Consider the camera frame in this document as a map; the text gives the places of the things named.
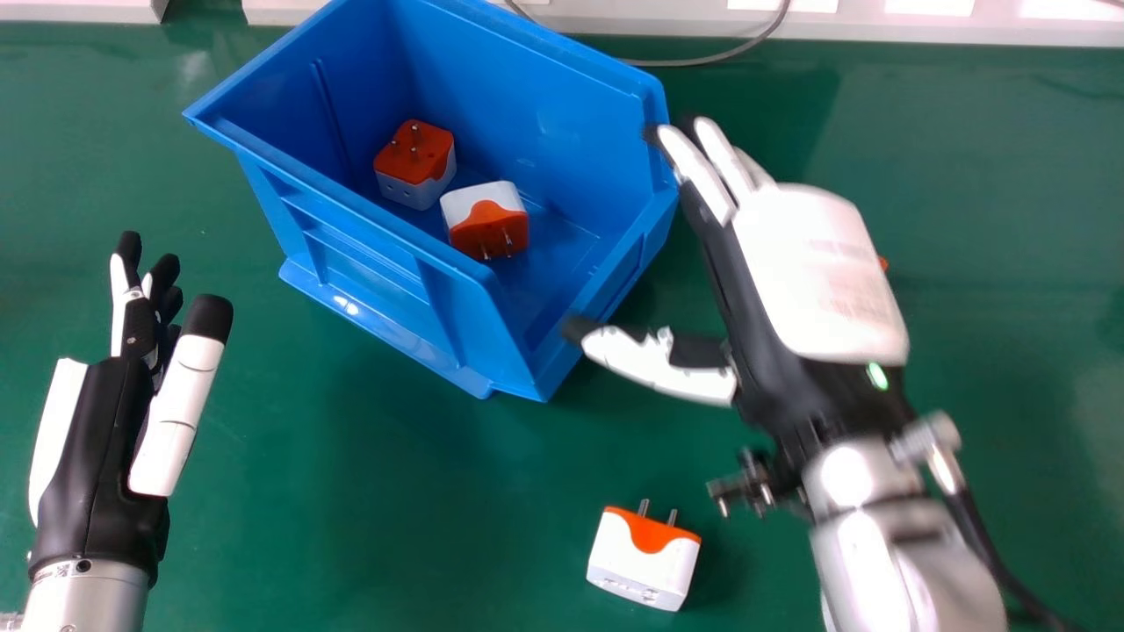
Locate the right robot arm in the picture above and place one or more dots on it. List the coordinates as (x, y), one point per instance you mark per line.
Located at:
(887, 535)

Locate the white socket strip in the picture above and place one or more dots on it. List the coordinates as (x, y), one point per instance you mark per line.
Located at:
(685, 16)

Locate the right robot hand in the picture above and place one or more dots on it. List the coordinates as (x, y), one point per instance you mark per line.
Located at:
(808, 290)

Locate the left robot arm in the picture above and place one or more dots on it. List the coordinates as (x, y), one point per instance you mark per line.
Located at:
(75, 601)

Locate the blue plastic bin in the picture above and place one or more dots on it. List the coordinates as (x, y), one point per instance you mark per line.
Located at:
(439, 193)

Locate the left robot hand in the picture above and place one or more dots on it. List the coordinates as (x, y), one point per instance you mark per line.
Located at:
(97, 465)

